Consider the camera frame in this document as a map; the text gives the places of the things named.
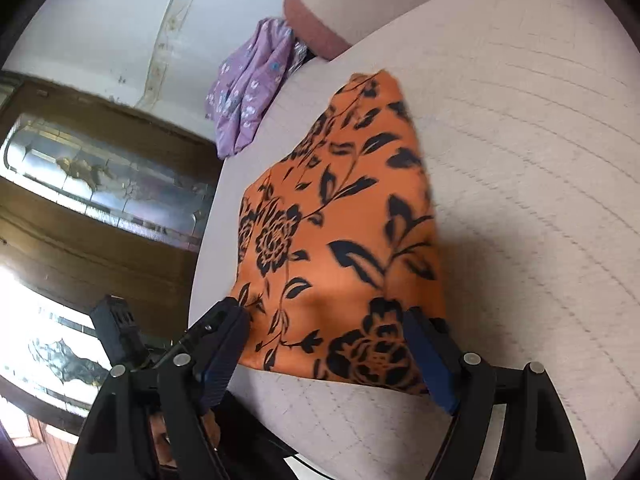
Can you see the orange black floral garment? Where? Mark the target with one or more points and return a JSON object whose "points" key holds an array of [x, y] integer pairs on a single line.
{"points": [[350, 210]]}

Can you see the purple floral garment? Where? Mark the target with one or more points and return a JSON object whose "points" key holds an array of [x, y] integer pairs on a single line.
{"points": [[250, 90]]}

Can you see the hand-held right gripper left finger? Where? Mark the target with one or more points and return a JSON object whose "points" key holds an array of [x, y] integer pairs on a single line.
{"points": [[220, 362]]}

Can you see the person's left hand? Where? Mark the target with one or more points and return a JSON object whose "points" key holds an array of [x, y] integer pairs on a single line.
{"points": [[160, 440]]}

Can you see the small silver grey object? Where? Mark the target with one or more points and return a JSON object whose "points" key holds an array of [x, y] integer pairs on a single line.
{"points": [[301, 56]]}

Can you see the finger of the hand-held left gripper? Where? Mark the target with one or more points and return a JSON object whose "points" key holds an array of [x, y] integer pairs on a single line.
{"points": [[116, 325]]}

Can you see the beige quilted mattress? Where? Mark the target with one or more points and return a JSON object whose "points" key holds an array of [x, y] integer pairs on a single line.
{"points": [[525, 185]]}

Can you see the wooden cabinet with etched glass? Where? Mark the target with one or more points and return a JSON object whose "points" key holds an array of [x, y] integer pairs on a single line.
{"points": [[100, 220]]}

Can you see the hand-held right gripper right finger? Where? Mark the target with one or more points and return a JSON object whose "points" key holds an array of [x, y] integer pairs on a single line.
{"points": [[430, 370]]}

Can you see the beige pillow with brown end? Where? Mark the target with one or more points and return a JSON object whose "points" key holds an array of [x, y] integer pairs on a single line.
{"points": [[345, 10]]}

